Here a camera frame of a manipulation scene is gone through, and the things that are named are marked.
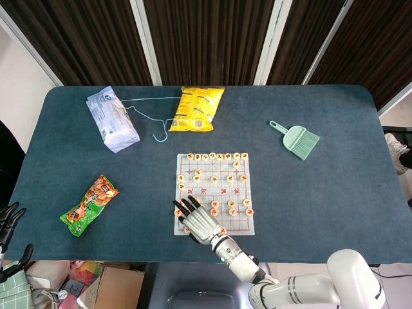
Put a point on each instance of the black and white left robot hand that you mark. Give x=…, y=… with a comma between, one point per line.
x=6, y=222

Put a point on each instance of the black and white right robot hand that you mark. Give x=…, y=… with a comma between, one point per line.
x=201, y=223

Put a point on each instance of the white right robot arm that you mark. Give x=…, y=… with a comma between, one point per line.
x=289, y=286

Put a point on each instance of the mint green hand brush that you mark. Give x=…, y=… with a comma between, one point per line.
x=297, y=141

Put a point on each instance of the translucent xiangqi board mat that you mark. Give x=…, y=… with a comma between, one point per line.
x=222, y=193

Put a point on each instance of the grey blue plastic chair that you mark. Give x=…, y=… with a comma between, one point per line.
x=193, y=286

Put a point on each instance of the green checked cloth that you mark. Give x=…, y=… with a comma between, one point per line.
x=14, y=294

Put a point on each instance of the orange and green snack bag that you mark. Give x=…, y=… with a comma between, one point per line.
x=90, y=206

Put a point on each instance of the dark blue felt tablecloth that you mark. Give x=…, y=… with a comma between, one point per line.
x=289, y=199

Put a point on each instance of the pink and yellow toy pile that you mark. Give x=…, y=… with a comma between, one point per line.
x=85, y=270

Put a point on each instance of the brown cardboard box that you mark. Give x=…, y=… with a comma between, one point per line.
x=119, y=286

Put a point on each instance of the yellow snack bag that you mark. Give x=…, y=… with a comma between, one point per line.
x=196, y=107

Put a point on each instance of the white and blue tissue pack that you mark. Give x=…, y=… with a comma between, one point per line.
x=112, y=122

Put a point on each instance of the dark brown ribbed partition panel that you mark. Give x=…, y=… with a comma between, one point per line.
x=209, y=42
x=373, y=48
x=299, y=42
x=80, y=42

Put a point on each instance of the white sneaker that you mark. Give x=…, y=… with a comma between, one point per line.
x=397, y=151

